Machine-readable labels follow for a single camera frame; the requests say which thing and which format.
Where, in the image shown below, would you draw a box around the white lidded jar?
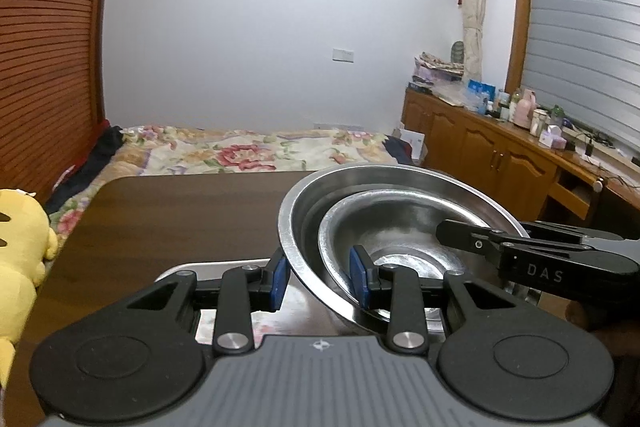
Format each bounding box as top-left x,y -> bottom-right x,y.
529,108 -> 548,138

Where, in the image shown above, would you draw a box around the wooden louvered wardrobe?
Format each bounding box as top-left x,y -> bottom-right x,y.
1,0 -> 107,202

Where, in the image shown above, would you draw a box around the grey window blind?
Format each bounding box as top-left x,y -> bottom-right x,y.
522,0 -> 639,147

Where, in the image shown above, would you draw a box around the dark clothes on bed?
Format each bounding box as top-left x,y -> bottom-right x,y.
43,124 -> 124,215

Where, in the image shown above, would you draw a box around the floral tray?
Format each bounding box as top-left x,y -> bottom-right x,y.
154,248 -> 445,353

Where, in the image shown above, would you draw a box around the pile of folded fabrics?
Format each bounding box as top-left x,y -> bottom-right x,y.
411,53 -> 464,88

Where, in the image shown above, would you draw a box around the white wall socket strip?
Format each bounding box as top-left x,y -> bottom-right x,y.
314,122 -> 364,132

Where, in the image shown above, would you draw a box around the white wall switch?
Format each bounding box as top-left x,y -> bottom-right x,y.
332,48 -> 355,63

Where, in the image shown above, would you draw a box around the white paper bag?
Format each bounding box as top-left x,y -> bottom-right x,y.
397,129 -> 425,162

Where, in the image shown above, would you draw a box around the yellow Pikachu plush toy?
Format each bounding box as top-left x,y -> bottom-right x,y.
0,188 -> 58,388

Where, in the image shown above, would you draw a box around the large steel bowl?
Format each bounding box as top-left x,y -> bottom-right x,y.
278,164 -> 527,333

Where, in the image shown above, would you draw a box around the pink thermos jug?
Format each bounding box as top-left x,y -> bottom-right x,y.
513,89 -> 537,129

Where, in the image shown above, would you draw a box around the blue photo box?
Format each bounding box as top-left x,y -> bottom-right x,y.
465,79 -> 496,115

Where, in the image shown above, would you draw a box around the wooden sideboard cabinet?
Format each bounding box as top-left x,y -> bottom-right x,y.
400,89 -> 639,239

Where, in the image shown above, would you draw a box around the floral bed blanket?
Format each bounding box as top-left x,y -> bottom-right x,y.
49,126 -> 411,244

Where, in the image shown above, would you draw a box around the small steel bowl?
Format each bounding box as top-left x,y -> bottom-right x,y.
318,188 -> 498,299

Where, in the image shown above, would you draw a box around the pink tissue box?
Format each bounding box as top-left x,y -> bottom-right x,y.
538,124 -> 566,150

